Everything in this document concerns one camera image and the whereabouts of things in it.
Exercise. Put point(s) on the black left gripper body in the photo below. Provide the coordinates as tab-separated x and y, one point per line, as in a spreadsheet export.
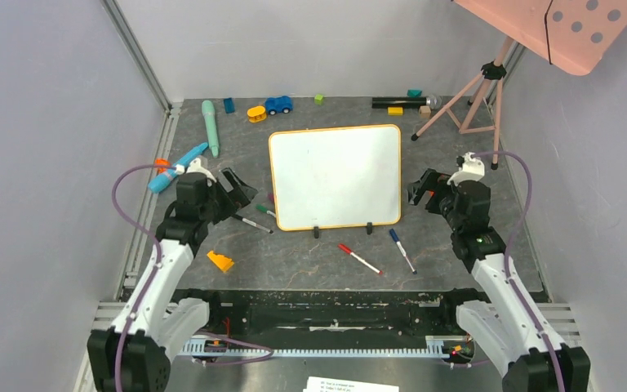
218	203

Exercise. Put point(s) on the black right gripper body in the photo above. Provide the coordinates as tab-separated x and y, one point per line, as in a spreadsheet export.
432	192

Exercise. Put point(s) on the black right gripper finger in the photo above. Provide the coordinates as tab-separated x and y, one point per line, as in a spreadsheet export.
432	179
415	192

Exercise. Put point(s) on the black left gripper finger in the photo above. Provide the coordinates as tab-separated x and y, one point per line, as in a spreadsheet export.
240	192
236	204

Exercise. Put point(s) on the black whiteboard marker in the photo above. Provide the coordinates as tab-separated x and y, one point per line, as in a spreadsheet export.
252	223

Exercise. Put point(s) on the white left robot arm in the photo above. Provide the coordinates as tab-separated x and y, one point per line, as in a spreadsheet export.
136	351

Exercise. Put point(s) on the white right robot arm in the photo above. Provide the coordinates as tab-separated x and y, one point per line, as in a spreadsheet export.
508	326

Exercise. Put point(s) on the green whiteboard marker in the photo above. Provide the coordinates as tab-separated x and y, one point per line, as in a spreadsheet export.
265	210

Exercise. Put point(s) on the blue whiteboard marker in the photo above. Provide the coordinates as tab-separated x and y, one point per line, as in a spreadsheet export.
402	250

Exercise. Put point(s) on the orange framed whiteboard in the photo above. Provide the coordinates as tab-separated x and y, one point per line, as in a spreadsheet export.
341	177

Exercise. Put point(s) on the red whiteboard marker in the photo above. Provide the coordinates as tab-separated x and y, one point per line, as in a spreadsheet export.
357	257

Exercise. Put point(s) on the orange wedge block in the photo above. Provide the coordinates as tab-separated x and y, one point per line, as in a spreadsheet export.
222	262

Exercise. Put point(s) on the orange toy piece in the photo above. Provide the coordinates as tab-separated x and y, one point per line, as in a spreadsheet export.
161	165

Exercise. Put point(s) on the blue toy crayon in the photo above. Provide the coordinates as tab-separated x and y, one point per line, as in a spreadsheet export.
162	180

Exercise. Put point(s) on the yellow oval toy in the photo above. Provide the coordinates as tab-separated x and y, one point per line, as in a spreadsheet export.
257	114

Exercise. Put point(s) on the mint green toy crayon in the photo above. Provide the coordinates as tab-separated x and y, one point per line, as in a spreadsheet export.
209	115

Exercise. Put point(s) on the beige wooden block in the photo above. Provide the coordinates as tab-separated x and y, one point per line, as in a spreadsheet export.
425	112

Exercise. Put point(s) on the dark blue block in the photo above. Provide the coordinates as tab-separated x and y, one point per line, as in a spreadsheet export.
229	105

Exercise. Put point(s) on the yellow block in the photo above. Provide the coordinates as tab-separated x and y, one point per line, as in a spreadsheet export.
395	111

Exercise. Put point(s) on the black microphone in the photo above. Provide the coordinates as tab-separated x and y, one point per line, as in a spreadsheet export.
407	102

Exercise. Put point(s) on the pink tripod stand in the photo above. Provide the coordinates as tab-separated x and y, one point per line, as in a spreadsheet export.
492	73

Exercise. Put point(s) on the blue toy car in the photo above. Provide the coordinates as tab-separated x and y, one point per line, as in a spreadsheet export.
278	105

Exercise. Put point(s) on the printed paper sheet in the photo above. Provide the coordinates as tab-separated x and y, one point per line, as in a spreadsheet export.
323	384

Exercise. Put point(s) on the pink perforated tray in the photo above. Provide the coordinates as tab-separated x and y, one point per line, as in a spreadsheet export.
572	35

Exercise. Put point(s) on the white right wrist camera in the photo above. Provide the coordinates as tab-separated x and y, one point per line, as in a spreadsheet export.
469	168

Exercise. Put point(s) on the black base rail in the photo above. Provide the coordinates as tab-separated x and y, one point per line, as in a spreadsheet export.
317	320

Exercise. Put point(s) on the white cable duct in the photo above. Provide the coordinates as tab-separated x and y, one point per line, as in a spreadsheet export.
198	347

